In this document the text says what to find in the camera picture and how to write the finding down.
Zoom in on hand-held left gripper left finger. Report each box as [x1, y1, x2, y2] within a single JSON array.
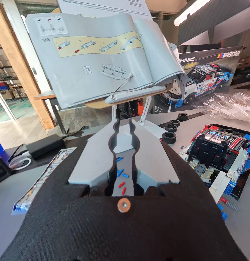
[[68, 118, 120, 188]]

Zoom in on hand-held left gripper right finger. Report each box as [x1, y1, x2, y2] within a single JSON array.
[[129, 119, 180, 193]]

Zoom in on pile of blue pins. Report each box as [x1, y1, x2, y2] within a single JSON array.
[[116, 157, 128, 178]]

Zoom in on white brick beam assembly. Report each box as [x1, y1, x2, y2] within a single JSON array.
[[209, 169, 239, 202]]

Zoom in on building instruction booklet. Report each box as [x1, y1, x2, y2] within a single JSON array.
[[25, 13, 187, 109]]

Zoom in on white book stand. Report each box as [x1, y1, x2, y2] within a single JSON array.
[[83, 42, 179, 153]]

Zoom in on shiny sticker sheet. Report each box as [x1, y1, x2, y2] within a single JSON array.
[[11, 147, 77, 216]]

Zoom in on black power adapter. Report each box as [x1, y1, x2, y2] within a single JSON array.
[[25, 133, 65, 159]]

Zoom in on orange object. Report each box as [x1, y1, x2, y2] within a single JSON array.
[[137, 101, 147, 115]]

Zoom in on brick race car model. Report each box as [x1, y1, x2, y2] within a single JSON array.
[[179, 123, 250, 201]]

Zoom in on red and grey toy part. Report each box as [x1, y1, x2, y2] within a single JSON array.
[[219, 197, 239, 211]]

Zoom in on wooden table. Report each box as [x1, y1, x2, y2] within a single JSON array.
[[33, 91, 67, 135]]

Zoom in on clear plastic bags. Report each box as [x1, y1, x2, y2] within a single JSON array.
[[193, 93, 250, 123]]

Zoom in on toy set cardboard box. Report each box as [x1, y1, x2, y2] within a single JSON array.
[[152, 46, 244, 114]]

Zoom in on wooden pillar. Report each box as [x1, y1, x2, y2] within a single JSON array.
[[0, 0, 56, 130]]

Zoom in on ceiling light strip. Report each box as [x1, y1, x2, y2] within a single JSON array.
[[174, 0, 211, 26]]

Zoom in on printed paper sheet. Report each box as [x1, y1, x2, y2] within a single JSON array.
[[57, 0, 153, 22]]

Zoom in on hanging white cord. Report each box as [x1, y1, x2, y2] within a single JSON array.
[[165, 86, 172, 113]]

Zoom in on coiled black cable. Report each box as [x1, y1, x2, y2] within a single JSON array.
[[119, 103, 130, 119]]

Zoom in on coiled white cable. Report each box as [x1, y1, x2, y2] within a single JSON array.
[[9, 151, 32, 170]]

